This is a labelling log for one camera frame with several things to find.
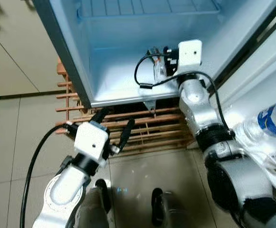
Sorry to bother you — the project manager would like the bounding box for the wooden slatted pallet rack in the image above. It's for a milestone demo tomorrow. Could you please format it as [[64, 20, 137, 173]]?
[[55, 59, 198, 155]]

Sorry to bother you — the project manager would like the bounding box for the small grey fridge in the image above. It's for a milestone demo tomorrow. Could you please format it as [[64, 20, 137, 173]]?
[[32, 0, 276, 109]]

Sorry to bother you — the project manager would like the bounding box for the white fridge door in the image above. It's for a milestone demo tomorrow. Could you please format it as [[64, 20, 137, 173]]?
[[214, 9, 276, 200]]

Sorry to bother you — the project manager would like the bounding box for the clear water bottle blue label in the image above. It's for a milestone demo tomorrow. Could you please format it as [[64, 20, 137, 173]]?
[[233, 101, 276, 148]]

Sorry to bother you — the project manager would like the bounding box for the fridge wire shelf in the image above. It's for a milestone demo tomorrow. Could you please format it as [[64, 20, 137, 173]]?
[[76, 0, 222, 19]]

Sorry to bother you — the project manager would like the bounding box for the small clear labelled bottle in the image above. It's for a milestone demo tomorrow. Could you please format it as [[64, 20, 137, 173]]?
[[151, 50, 169, 85]]

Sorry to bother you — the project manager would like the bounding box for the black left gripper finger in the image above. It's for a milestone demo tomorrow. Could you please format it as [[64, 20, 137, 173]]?
[[89, 106, 112, 125], [119, 117, 136, 153]]

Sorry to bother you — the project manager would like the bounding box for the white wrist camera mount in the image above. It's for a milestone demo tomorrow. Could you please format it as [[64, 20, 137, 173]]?
[[177, 40, 203, 74], [74, 121, 111, 162]]

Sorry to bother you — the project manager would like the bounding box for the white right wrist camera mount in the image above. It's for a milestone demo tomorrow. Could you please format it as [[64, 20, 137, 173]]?
[[177, 40, 203, 74]]

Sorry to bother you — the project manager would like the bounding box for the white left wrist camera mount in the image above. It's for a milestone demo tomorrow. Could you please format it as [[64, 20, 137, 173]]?
[[74, 121, 111, 162]]

